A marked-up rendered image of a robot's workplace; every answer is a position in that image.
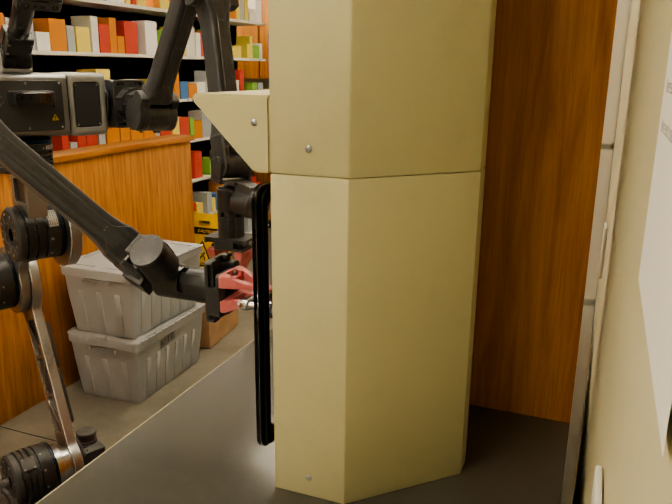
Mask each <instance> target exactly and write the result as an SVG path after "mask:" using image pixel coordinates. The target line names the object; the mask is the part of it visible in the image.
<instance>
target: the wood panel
mask: <svg viewBox="0 0 672 504"><path fill-rule="evenodd" d="M617 4H618V0H497V6H496V21H495V35H494V50H493V64H492V79H491V93H490V108H489V122H488V137H487V151H486V166H485V167H484V168H485V182H484V197H483V211H482V225H481V240H480V254H479V269H478V283H477V298H476V312H475V327H474V341H473V356H472V370H471V385H470V399H469V404H470V405H475V406H481V407H486V408H492V409H497V410H502V411H508V412H513V413H519V414H524V415H529V416H535V417H540V418H545V419H551V420H556V421H562V422H567V423H570V418H571V409H572V400H573V391H574V383H575V374H576V365H577V356H578V347H579V338H580V330H581V321H582V312H583V303H584V294H585V286H586V277H587V268H588V259H589V250H590V242H591V233H592V224H593V215H594V206H595V197H596V189H597V180H598V171H599V162H600V153H601V145H602V136H603V127H604V118H605V109H606V101H607V92H608V83H609V74H610V65H611V56H612V48H613V39H614V30H615V21H616V12H617Z"/></svg>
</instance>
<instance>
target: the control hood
mask: <svg viewBox="0 0 672 504"><path fill-rule="evenodd" d="M193 99H194V103H195V104H196V105H197V106H198V107H199V108H200V110H201V111H202V112H203V113H204V114H205V115H206V117H207V118H208V119H209V120H210V121H211V122H212V124H213V125H214V126H215V127H216V128H217V129H218V131H219V132H220V133H221V134H222V135H223V136H224V138H225V139H226V140H227V141H228V142H229V143H230V145H231V146H232V147H233V148H234V149H235V150H236V152H237V153H238V154H239V155H240V156H241V157H242V159H243V160H244V161H245V162H246V163H247V164H248V165H249V167H250V168H251V169H252V170H253V171H256V172H259V173H271V151H270V89H265V90H246V91H227V92H208V93H195V95H193Z"/></svg>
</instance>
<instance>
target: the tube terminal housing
mask: <svg viewBox="0 0 672 504"><path fill-rule="evenodd" d="M496 6H497V0H268V19H269V85H270V151H271V173H272V174H271V237H272V303H273V368H274V434H275V487H278V488H282V489H286V490H290V491H294V492H298V493H302V494H306V495H310V496H314V497H317V498H321V499H325V500H329V501H333V502H337V503H341V504H346V503H350V502H354V501H358V500H362V499H365V498H369V497H373V496H377V495H381V494H384V493H388V492H392V491H396V490H399V489H403V488H407V487H411V486H415V485H418V484H422V483H426V482H430V481H434V480H437V479H441V478H445V477H449V476H452V475H456V474H460V473H461V470H462V468H463V465H464V462H465V457H466V443H467V428H468V414H469V399H470V385H471V370H472V356H473V341H474V327H475V312H476V298H477V283H478V269H479V254H480V240H481V225H482V211H483V197H484V182H485V168H484V167H485V166H486V151H487V137H488V122H489V108H490V93H491V79H492V64H493V50H494V35H495V21H496Z"/></svg>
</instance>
